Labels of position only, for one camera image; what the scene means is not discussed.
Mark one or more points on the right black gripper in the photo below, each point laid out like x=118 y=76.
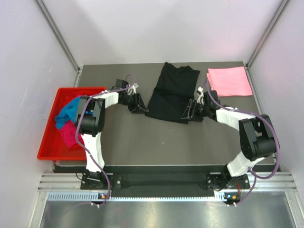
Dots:
x=187 y=115

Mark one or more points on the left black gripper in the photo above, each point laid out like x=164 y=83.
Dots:
x=140 y=102

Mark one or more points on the black t shirt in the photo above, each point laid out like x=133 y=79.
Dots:
x=174 y=89

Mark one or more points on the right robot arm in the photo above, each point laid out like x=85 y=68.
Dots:
x=257 y=137

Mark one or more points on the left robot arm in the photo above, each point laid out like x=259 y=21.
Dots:
x=90 y=120

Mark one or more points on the pink folded t shirt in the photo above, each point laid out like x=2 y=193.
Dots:
x=229 y=81

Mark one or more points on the blue t shirt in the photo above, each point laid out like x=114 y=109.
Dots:
x=67 y=113

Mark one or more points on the magenta t shirt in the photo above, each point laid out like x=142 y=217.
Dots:
x=67 y=133

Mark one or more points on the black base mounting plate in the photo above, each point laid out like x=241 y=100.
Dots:
x=205 y=181

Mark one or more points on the red plastic bin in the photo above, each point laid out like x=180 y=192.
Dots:
x=52 y=146

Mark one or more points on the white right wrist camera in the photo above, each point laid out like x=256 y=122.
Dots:
x=200 y=94

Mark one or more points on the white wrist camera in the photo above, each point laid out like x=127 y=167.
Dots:
x=132 y=89
x=200 y=94

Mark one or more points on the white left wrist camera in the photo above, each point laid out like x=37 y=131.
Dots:
x=132 y=89

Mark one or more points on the right aluminium frame post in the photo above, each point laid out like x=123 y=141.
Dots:
x=267 y=32

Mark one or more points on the aluminium frame post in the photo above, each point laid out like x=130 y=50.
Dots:
x=51 y=23
x=267 y=32

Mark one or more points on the aluminium front rail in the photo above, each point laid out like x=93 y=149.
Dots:
x=281 y=181

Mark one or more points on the left aluminium frame post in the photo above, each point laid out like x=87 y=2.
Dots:
x=51 y=23

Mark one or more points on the grey slotted cable duct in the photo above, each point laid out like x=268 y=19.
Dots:
x=100 y=197

